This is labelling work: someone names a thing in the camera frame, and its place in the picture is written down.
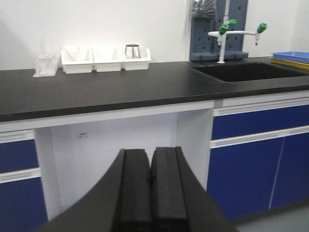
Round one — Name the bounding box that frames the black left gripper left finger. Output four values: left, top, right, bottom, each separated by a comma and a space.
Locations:
36, 149, 152, 232

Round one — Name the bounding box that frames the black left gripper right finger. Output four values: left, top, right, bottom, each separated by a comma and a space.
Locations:
151, 146, 237, 232

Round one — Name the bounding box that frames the yellow plastic tray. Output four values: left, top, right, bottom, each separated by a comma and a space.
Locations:
270, 57, 309, 70

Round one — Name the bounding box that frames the blue plastic tray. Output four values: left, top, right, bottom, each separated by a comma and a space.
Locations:
272, 51, 309, 64

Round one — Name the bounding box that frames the blue cabinet right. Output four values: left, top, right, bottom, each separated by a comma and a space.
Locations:
207, 98, 309, 219

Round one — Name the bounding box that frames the blue cabinet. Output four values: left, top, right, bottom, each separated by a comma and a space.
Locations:
0, 130, 48, 232
207, 98, 309, 219

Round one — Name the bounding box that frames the blue cabinet left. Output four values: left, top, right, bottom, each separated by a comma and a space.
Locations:
0, 130, 48, 232

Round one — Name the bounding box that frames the black lab sink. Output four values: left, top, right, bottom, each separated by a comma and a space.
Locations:
193, 62, 308, 83

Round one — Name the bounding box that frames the middle white storage bin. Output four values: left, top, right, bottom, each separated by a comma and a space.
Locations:
92, 46, 124, 72

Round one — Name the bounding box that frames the white storage bin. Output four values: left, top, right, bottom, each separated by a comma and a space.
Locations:
92, 46, 124, 72
61, 46, 94, 74
122, 45, 151, 71

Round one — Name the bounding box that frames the right white storage bin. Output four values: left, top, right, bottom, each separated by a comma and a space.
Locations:
122, 45, 151, 71

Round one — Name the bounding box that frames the left white storage bin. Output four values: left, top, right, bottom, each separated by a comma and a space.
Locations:
61, 46, 94, 74

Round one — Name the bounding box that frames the white test tube rack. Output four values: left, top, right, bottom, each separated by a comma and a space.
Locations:
32, 38, 61, 78

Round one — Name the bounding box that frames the white lab faucet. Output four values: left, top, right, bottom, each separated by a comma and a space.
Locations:
208, 0, 268, 64

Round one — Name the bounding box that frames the blue grey drying rack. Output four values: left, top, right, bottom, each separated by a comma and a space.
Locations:
189, 0, 249, 61

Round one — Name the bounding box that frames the black wire tripod stand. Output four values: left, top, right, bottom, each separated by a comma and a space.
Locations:
125, 44, 140, 59

